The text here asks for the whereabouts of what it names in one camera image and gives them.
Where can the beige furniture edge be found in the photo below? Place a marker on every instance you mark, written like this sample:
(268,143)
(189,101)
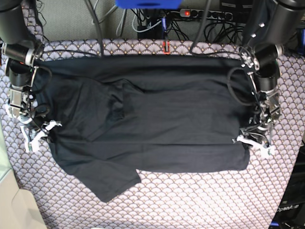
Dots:
(18,207)

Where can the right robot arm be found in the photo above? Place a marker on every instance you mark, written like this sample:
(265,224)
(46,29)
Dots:
(23,51)

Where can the dark navy T-shirt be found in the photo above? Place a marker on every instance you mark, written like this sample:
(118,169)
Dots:
(120,114)

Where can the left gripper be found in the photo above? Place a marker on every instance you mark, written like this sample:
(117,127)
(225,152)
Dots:
(257,131)

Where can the red black table clamp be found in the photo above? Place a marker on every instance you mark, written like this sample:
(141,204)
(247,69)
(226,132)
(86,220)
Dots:
(166,47)

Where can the black OpenArm box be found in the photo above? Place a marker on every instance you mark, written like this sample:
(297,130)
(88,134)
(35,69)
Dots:
(291,211)

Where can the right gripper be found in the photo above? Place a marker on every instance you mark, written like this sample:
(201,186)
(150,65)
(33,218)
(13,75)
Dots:
(32,124)

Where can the patterned scallop tablecloth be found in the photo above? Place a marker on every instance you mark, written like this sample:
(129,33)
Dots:
(247,199)

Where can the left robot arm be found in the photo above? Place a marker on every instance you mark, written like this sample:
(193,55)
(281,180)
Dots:
(270,26)

